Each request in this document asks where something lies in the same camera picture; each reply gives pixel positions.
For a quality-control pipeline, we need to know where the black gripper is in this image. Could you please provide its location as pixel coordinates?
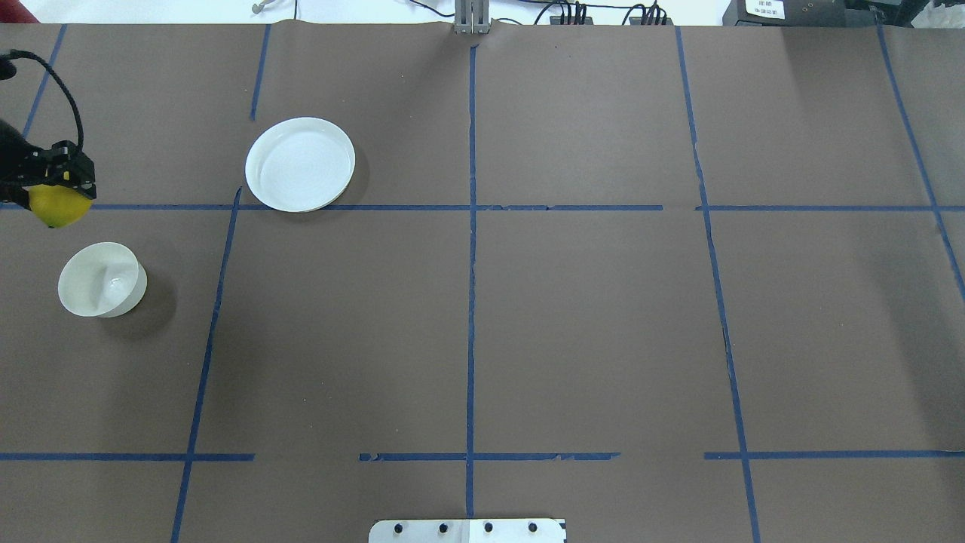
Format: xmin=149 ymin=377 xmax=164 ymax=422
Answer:
xmin=0 ymin=119 xmax=97 ymax=210

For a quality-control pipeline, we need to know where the yellow lemon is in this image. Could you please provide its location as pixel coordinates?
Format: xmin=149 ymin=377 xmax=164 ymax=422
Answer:
xmin=28 ymin=185 xmax=93 ymax=229

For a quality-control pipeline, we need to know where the white plastic bowl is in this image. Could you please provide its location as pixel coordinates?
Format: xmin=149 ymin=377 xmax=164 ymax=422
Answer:
xmin=57 ymin=243 xmax=148 ymax=318

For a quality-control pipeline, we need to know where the white round plate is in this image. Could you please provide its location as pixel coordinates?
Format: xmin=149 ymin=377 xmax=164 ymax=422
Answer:
xmin=244 ymin=117 xmax=357 ymax=213

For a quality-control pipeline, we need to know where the brown paper table mat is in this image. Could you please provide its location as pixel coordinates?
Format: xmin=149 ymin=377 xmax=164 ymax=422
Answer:
xmin=2 ymin=21 xmax=963 ymax=542

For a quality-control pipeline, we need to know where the black box device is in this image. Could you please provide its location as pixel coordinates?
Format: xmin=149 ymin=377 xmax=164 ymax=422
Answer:
xmin=722 ymin=0 xmax=883 ymax=28

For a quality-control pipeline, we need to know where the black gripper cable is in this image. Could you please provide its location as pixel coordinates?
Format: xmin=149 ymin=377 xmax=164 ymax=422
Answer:
xmin=0 ymin=50 xmax=85 ymax=148

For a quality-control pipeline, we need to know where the grey aluminium frame post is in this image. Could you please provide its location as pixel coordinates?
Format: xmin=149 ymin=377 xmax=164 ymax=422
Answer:
xmin=454 ymin=0 xmax=492 ymax=35

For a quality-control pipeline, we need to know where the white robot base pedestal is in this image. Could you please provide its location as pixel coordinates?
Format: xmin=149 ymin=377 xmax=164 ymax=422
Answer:
xmin=368 ymin=518 xmax=568 ymax=542

